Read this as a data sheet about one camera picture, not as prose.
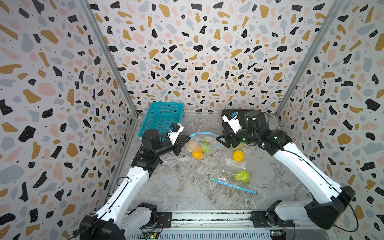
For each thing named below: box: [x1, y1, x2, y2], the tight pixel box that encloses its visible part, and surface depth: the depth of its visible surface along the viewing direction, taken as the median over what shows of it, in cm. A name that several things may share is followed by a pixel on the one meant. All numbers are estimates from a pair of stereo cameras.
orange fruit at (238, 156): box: [232, 150, 245, 162], surface depth 94 cm
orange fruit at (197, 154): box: [192, 147, 204, 160], surface depth 94 cm
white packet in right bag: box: [226, 158, 247, 169], surface depth 95 cm
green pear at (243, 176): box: [233, 170, 251, 183], surface depth 85 cm
